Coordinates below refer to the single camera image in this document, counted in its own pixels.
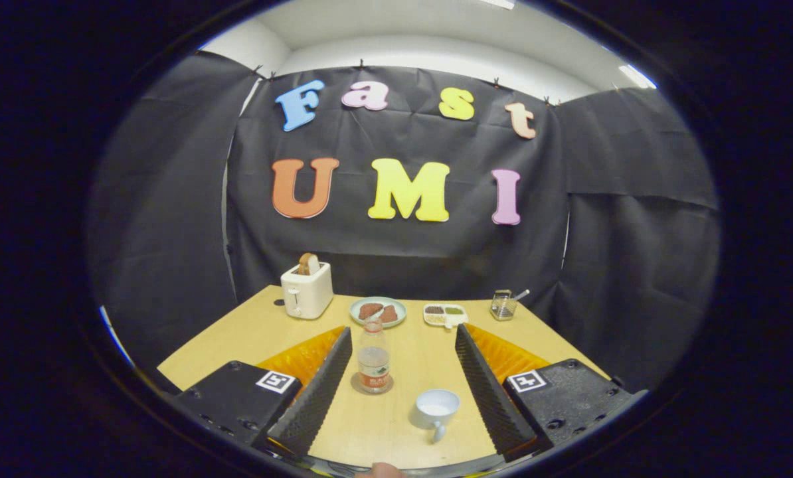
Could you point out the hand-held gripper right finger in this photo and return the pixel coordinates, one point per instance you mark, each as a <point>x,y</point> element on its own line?
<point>493,398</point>

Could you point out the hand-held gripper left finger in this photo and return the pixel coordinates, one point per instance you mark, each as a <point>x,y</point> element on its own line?
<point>317,398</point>

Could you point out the round brown coaster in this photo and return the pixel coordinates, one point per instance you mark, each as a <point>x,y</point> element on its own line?
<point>354,384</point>

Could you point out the clear plastic bottle red label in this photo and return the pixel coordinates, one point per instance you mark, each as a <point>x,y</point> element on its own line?
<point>374,365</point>

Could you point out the wooden table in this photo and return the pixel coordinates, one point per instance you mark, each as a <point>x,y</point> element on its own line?
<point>410,358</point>

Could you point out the white divided snack tray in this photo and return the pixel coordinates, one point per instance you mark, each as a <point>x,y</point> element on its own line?
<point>444,314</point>

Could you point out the brown meat piece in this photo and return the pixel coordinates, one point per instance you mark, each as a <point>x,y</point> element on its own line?
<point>390,315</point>
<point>370,310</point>

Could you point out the white toaster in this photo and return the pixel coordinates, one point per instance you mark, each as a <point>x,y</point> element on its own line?
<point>307,295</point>

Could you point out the pale green plate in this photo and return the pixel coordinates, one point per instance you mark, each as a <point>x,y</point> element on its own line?
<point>400,307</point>

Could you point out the toast slice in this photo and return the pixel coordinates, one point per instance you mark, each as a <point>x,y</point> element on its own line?
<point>308,263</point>

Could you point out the black backdrop cloth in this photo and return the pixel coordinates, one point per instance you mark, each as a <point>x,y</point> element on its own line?
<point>171,232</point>

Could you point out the small ceiling light panel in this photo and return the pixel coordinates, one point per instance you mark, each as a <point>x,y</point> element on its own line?
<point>637,77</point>

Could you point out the long ceiling light panel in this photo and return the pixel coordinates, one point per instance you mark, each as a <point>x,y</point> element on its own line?
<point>498,3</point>

